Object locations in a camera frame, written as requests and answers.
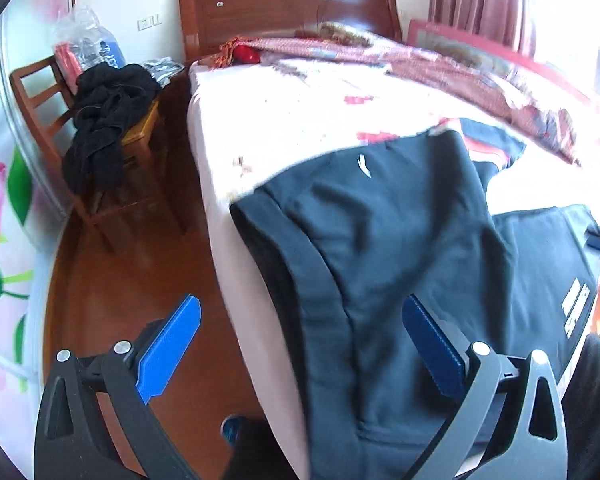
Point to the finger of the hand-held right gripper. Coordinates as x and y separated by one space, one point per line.
597 242

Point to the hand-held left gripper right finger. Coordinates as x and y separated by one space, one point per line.
430 345

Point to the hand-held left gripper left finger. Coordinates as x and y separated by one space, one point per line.
170 345

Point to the dark navy pants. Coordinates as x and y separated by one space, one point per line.
380 235

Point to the blue shoe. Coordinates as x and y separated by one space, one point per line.
230 427

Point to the person's dark trouser leg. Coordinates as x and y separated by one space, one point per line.
255 455

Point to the flower print wardrobe door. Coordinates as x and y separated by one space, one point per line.
10 260

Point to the black clothes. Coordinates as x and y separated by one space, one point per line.
105 120

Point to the red patterned quilt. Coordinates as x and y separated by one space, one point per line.
430 65

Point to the dark wooden nightstand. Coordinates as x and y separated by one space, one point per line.
175 100

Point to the bed with white floral sheet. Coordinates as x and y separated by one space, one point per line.
290 120

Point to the pink curtain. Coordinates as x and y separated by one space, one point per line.
480 0

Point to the grey patterned cloth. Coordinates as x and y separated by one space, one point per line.
162 67

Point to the pink bed guard board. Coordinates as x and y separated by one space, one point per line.
420 27

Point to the wooden chair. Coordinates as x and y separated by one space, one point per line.
35 90

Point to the red pillow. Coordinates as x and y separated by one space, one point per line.
245 53

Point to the clear plastic bag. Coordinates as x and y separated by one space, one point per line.
85 45

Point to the floral pillow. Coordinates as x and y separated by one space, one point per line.
350 32

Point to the wooden headboard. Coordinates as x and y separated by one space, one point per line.
280 15

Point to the white wall socket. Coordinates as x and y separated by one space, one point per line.
148 22

